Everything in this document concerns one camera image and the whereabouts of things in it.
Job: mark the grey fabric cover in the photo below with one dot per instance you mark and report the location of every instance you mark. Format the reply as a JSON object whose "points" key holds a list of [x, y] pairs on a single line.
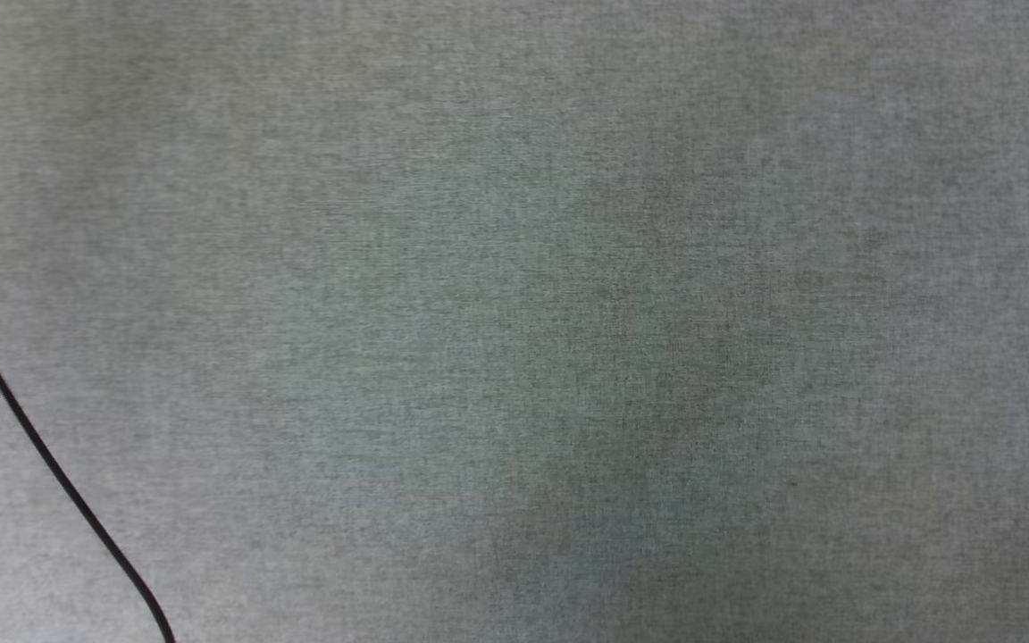
{"points": [[568, 313]]}

